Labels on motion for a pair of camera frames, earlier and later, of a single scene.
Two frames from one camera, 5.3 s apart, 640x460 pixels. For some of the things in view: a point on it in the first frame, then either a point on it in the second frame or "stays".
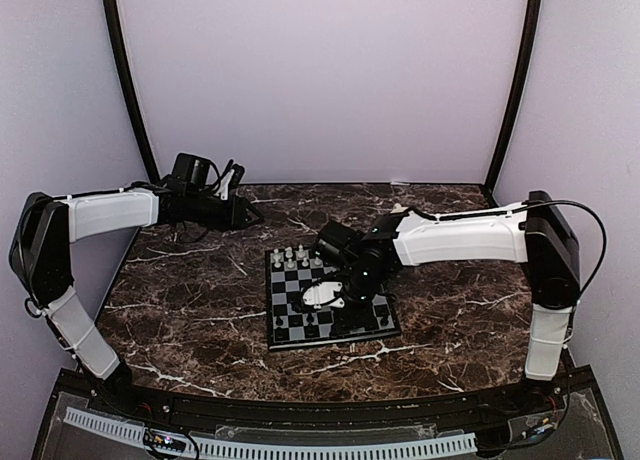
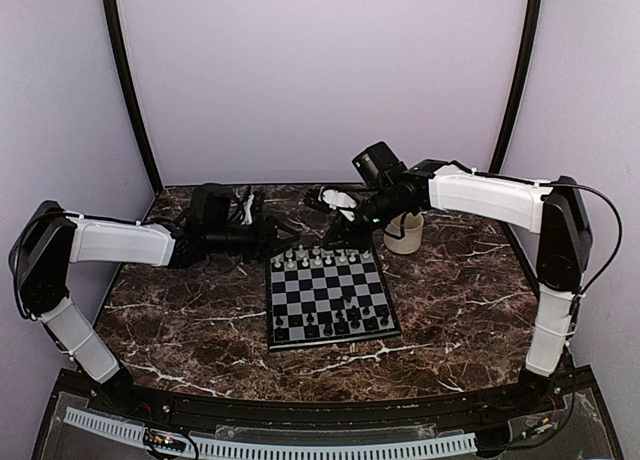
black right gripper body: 363,283 → 385,207
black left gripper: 236,216 → 266,239
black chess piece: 281,334 stays
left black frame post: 125,83 stays
